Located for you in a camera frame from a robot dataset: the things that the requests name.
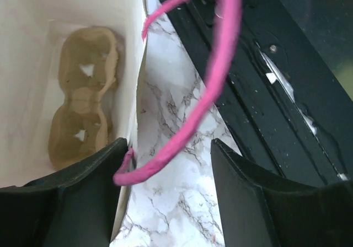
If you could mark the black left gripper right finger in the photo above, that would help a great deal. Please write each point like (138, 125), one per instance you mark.
(259, 208)

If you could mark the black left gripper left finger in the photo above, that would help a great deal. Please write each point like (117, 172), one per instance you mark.
(76, 206)

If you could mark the single brown cup carrier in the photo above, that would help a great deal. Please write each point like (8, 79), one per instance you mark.
(87, 71)

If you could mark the black table front rail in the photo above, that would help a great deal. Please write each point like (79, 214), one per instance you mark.
(288, 97)

